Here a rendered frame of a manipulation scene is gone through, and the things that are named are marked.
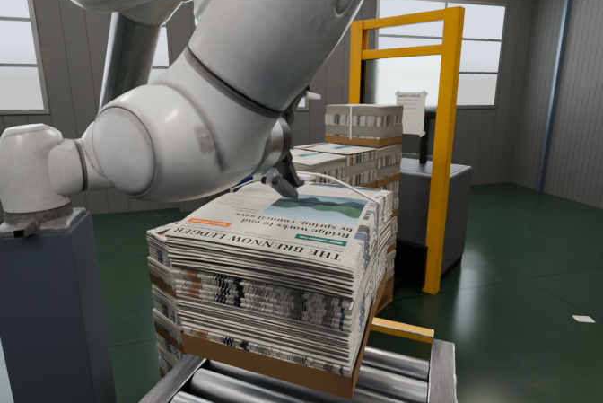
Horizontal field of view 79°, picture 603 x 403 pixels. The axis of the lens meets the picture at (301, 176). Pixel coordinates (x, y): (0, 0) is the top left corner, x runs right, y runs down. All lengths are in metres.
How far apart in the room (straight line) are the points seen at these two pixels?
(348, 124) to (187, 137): 1.90
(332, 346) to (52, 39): 4.45
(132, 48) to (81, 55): 3.72
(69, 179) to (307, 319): 0.82
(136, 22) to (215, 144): 0.62
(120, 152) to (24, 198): 0.88
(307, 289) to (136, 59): 0.67
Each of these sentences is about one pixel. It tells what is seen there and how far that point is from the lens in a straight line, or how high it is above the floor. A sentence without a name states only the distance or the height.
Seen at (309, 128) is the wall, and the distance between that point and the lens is 4.70.
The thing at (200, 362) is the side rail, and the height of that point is 0.80.
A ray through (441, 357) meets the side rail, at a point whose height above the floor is 0.80.
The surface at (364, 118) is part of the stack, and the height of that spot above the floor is 1.22.
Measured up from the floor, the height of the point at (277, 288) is 1.10.
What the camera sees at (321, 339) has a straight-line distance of 0.56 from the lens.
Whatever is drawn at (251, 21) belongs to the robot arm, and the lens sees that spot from 0.29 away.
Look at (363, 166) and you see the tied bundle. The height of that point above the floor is 0.98.
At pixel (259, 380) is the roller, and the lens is 0.86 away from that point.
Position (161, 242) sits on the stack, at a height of 0.81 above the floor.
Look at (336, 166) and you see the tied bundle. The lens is 1.74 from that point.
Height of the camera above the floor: 1.36
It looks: 13 degrees down
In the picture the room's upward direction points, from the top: straight up
